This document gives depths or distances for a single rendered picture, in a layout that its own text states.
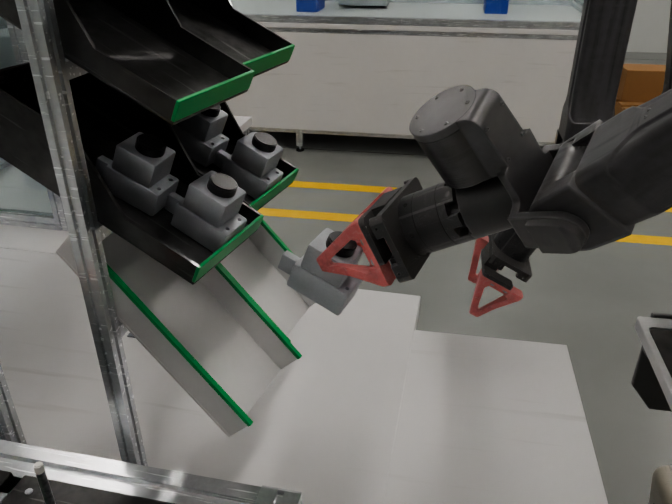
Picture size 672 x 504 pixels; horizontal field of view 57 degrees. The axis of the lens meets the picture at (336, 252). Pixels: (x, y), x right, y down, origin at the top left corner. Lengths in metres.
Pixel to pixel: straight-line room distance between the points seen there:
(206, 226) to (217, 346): 0.18
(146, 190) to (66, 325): 0.59
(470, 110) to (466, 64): 3.85
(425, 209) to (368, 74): 3.84
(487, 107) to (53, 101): 0.36
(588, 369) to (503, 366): 1.52
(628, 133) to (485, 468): 0.56
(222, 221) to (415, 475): 0.43
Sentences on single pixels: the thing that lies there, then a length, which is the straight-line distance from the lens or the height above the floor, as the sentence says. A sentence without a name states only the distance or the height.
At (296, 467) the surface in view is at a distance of 0.87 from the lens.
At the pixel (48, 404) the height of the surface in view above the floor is 0.86.
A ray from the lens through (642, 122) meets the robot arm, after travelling 0.43.
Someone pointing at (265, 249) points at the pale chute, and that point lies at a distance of 0.91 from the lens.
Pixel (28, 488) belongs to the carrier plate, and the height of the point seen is 0.97.
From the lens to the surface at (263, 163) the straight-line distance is 0.75.
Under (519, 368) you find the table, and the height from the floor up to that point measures 0.86.
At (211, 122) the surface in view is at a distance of 0.77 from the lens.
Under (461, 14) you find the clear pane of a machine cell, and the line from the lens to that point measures 4.29.
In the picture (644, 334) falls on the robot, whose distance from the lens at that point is 0.88.
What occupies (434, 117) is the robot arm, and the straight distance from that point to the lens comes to 0.48.
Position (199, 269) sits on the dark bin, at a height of 1.21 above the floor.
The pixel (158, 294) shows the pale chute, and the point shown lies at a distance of 0.75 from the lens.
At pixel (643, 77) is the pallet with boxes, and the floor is 0.35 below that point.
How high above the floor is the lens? 1.50
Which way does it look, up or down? 28 degrees down
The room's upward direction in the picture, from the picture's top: straight up
